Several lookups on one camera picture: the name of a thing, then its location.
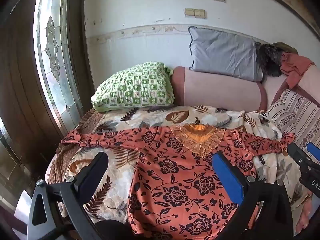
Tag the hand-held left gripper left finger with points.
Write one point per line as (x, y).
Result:
(93, 177)

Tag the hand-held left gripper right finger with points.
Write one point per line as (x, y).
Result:
(228, 177)

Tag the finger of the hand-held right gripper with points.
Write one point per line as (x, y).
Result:
(314, 151)
(298, 155)

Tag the orange floral blouse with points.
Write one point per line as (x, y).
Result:
(175, 175)

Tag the beige leaf print blanket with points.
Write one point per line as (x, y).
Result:
(117, 187)

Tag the striped beige cushion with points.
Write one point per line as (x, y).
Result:
(295, 115)

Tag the pink bolster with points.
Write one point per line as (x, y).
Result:
(217, 90)
(310, 80)

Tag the rust red cloth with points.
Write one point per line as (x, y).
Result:
(295, 67)

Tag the green checkered pillow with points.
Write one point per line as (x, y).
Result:
(135, 87)

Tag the dark furry cloth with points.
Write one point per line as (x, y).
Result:
(268, 60)

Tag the olive cloth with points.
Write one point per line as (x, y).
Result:
(286, 48)

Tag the grey pillow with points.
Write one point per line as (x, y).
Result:
(222, 52)

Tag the stained glass window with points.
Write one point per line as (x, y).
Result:
(55, 52)

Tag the beige wall switch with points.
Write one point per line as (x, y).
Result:
(195, 13)

